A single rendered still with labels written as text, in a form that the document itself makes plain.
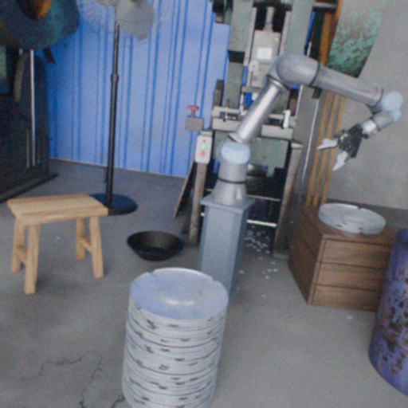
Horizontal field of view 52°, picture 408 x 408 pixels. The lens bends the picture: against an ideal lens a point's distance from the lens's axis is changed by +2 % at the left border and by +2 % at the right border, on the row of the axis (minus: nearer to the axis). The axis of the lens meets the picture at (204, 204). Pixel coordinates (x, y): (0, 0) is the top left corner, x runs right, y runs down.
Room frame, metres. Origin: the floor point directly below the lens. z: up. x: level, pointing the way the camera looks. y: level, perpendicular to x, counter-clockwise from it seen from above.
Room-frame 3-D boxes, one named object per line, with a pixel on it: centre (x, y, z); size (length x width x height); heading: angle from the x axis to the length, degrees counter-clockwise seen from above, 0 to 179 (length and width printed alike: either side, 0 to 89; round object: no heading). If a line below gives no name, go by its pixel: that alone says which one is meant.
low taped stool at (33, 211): (1.68, 0.62, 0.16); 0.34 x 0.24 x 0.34; 131
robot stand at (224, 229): (1.67, -0.10, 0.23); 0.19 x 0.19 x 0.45; 70
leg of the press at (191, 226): (2.62, 0.04, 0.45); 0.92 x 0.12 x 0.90; 177
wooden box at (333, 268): (1.89, -0.69, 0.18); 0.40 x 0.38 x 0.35; 4
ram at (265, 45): (2.43, -0.21, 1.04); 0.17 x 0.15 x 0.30; 177
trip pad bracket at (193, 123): (2.25, 0.11, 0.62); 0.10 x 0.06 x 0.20; 87
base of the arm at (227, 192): (1.67, -0.10, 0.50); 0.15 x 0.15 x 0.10
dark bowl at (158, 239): (2.00, 0.23, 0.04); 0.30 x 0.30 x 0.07
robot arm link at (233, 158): (1.68, -0.10, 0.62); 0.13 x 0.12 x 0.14; 5
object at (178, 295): (1.09, 0.04, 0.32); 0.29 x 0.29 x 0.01
